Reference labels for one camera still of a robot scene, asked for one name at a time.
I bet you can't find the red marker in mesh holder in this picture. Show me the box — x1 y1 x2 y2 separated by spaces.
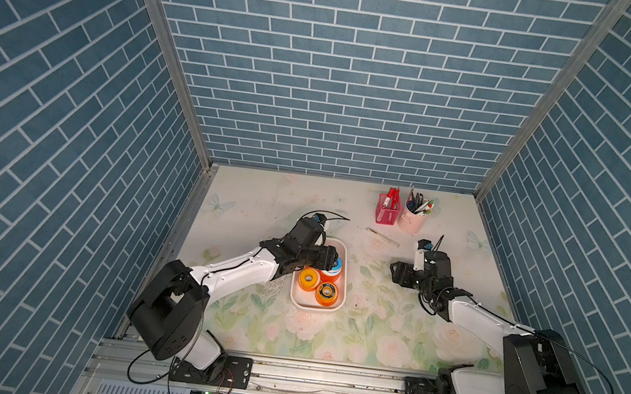
383 188 400 210

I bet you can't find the white plastic storage box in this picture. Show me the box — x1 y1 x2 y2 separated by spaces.
290 238 348 313

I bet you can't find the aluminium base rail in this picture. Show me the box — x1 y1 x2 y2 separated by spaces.
82 339 428 394

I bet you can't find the large yellow orange tape roll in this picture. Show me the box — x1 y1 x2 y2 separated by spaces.
314 282 339 308

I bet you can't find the yellow black tape roll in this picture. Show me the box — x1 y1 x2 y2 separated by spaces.
297 267 321 292

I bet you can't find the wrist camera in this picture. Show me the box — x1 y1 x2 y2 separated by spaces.
413 239 434 272
311 212 328 227

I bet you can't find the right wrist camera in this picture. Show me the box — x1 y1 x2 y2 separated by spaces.
413 239 434 272

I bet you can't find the pink bucket pen holder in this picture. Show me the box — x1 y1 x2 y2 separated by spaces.
397 201 427 236

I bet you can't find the pink mesh pen holder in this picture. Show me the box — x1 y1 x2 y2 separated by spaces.
374 193 403 226

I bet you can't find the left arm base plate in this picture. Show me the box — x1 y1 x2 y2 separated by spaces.
169 354 254 390

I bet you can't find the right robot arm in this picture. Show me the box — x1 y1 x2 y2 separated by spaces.
389 261 586 394

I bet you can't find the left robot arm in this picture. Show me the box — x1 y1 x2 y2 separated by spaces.
127 213 339 371

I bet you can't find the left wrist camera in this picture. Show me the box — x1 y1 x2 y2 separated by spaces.
311 212 328 227

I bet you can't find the orange sealing tape roll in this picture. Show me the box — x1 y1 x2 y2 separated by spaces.
319 270 341 283

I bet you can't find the small blue tape roll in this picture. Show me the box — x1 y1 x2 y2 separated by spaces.
325 258 343 276

